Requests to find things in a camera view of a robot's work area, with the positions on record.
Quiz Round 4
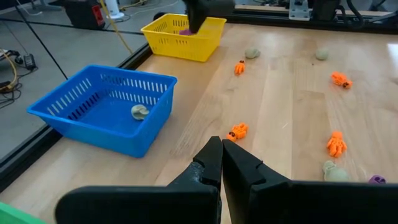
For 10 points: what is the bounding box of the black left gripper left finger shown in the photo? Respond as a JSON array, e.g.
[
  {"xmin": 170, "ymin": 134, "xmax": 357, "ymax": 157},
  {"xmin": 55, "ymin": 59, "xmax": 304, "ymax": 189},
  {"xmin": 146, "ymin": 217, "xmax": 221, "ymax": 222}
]
[{"xmin": 54, "ymin": 136, "xmax": 223, "ymax": 224}]

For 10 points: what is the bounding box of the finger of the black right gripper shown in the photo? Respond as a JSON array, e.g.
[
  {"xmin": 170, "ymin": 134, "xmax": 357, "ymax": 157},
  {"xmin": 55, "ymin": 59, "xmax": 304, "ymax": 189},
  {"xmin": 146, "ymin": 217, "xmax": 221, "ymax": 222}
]
[
  {"xmin": 185, "ymin": 9, "xmax": 198, "ymax": 34},
  {"xmin": 196, "ymin": 9, "xmax": 209, "ymax": 34}
]

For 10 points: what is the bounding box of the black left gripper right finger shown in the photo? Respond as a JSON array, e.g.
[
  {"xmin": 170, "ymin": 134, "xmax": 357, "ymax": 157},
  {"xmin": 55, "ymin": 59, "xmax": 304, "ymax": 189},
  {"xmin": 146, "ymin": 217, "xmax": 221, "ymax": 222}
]
[{"xmin": 221, "ymin": 139, "xmax": 398, "ymax": 224}]

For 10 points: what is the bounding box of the yellow plastic basket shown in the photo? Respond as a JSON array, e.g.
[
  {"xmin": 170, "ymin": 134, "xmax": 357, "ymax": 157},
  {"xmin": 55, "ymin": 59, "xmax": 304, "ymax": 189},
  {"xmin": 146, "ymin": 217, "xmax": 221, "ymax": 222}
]
[{"xmin": 140, "ymin": 12, "xmax": 228, "ymax": 63}]

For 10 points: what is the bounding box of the grey plastic skull toy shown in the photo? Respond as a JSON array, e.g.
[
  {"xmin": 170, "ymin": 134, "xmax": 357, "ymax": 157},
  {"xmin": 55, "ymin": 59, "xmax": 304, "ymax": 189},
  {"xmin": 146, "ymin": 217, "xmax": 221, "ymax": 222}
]
[
  {"xmin": 244, "ymin": 47, "xmax": 261, "ymax": 60},
  {"xmin": 315, "ymin": 47, "xmax": 330, "ymax": 61},
  {"xmin": 130, "ymin": 104, "xmax": 150, "ymax": 121},
  {"xmin": 322, "ymin": 160, "xmax": 351, "ymax": 183}
]

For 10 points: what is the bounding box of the orange plastic Halloween toy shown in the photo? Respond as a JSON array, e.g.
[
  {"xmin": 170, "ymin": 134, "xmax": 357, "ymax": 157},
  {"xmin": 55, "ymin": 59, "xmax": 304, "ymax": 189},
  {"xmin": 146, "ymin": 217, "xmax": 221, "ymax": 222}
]
[
  {"xmin": 226, "ymin": 122, "xmax": 249, "ymax": 142},
  {"xmin": 234, "ymin": 60, "xmax": 246, "ymax": 76},
  {"xmin": 330, "ymin": 71, "xmax": 354, "ymax": 90},
  {"xmin": 326, "ymin": 130, "xmax": 348, "ymax": 158}
]

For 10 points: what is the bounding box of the blue plastic basket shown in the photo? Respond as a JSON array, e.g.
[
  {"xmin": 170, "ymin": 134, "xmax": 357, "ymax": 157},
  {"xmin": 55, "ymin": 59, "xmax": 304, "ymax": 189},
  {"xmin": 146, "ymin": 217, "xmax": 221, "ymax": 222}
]
[{"xmin": 26, "ymin": 63, "xmax": 178, "ymax": 159}]

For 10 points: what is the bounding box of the green plastic basket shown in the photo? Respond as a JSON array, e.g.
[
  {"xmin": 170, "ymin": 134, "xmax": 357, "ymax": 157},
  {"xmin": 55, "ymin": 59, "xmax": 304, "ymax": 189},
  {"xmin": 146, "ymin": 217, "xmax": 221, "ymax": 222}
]
[{"xmin": 0, "ymin": 201, "xmax": 47, "ymax": 224}]

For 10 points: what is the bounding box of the black power adapter brick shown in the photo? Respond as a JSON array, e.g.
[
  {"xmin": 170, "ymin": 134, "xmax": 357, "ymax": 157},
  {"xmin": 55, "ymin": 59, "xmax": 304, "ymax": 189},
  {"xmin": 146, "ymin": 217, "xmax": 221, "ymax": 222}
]
[{"xmin": 23, "ymin": 53, "xmax": 37, "ymax": 70}]

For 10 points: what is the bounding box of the yellow hanging power cable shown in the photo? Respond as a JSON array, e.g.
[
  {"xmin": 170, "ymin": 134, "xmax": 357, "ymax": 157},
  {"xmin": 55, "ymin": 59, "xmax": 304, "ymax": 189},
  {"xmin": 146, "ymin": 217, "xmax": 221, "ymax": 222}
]
[{"xmin": 98, "ymin": 0, "xmax": 134, "ymax": 55}]

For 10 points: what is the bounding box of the black hanging cable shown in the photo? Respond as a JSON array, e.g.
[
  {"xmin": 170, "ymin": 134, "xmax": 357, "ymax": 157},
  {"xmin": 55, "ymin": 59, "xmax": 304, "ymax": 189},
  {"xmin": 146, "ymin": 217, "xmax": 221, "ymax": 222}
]
[{"xmin": 14, "ymin": 4, "xmax": 68, "ymax": 81}]

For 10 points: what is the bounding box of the yellow drooping extension cable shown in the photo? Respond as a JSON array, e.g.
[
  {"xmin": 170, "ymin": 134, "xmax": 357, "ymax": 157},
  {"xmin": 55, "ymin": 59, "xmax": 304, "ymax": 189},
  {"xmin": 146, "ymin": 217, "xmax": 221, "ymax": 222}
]
[{"xmin": 0, "ymin": 48, "xmax": 19, "ymax": 93}]

